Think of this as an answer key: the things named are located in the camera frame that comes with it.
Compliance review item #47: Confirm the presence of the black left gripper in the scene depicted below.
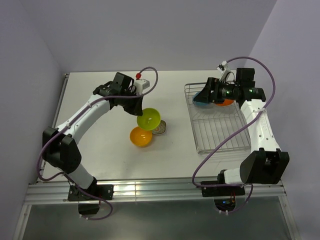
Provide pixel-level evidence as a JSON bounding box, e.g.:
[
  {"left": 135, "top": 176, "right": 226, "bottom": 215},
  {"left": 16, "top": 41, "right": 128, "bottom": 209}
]
[{"left": 120, "top": 89, "right": 144, "bottom": 116}]

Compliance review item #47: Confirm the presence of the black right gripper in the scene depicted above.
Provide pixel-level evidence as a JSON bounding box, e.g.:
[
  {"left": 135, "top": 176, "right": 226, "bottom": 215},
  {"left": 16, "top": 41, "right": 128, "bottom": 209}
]
[{"left": 193, "top": 77, "right": 240, "bottom": 104}]

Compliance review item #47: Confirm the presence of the blue ceramic bowl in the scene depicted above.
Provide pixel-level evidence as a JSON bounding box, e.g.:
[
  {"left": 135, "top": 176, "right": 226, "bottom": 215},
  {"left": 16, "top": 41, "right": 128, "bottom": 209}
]
[{"left": 192, "top": 91, "right": 214, "bottom": 108}]

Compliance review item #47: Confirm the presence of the lime green bowl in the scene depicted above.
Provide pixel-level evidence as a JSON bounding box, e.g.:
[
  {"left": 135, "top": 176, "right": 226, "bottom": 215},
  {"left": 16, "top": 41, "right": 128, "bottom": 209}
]
[{"left": 136, "top": 107, "right": 161, "bottom": 131}]

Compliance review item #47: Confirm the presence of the white bowl orange outside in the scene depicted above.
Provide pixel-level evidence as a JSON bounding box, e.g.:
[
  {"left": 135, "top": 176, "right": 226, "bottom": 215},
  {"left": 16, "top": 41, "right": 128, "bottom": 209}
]
[{"left": 215, "top": 99, "right": 234, "bottom": 107}]

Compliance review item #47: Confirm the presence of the yellow orange bowl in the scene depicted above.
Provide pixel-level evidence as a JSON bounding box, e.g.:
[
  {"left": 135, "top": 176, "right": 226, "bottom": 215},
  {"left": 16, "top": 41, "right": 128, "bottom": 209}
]
[{"left": 129, "top": 126, "right": 153, "bottom": 147}]

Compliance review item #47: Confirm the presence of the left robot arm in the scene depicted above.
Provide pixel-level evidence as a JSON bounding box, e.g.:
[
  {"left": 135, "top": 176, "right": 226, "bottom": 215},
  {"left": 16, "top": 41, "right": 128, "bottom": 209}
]
[{"left": 41, "top": 72, "right": 150, "bottom": 200}]

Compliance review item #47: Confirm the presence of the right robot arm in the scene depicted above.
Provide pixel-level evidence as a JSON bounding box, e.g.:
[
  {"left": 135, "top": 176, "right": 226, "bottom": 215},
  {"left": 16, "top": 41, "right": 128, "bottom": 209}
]
[{"left": 194, "top": 68, "right": 290, "bottom": 195}]

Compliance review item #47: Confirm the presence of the patterned flower-shaped bowl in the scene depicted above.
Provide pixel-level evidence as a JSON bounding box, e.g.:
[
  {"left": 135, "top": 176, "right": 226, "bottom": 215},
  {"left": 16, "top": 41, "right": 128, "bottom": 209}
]
[{"left": 152, "top": 120, "right": 167, "bottom": 135}]

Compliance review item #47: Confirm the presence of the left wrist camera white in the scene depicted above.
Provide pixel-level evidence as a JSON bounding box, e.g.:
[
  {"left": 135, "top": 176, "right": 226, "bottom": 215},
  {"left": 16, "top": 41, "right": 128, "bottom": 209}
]
[{"left": 133, "top": 72, "right": 150, "bottom": 95}]

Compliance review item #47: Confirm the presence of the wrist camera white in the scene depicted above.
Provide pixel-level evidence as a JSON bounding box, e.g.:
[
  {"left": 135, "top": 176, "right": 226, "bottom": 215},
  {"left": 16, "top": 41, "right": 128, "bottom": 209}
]
[
  {"left": 133, "top": 72, "right": 150, "bottom": 95},
  {"left": 216, "top": 61, "right": 235, "bottom": 83}
]

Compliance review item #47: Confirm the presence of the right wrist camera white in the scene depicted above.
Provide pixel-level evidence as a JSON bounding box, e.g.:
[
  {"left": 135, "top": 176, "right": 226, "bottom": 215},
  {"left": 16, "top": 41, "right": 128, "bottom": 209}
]
[{"left": 216, "top": 61, "right": 235, "bottom": 83}]

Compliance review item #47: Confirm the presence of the steel wire dish rack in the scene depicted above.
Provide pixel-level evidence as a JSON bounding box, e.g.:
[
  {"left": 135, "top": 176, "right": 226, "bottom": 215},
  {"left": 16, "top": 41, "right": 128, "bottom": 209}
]
[{"left": 184, "top": 82, "right": 246, "bottom": 154}]

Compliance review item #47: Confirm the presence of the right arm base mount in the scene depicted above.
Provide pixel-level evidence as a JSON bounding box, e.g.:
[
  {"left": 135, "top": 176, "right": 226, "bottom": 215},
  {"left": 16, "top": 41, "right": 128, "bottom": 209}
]
[{"left": 201, "top": 186, "right": 246, "bottom": 214}]

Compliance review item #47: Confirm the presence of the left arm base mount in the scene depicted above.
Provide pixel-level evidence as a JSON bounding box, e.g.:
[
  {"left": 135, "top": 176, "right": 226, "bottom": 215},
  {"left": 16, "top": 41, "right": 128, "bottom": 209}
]
[{"left": 67, "top": 184, "right": 114, "bottom": 217}]

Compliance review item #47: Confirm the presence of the aluminium table edge rail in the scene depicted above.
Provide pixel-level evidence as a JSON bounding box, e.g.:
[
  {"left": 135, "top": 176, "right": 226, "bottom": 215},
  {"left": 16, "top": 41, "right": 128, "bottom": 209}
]
[{"left": 23, "top": 174, "right": 287, "bottom": 206}]

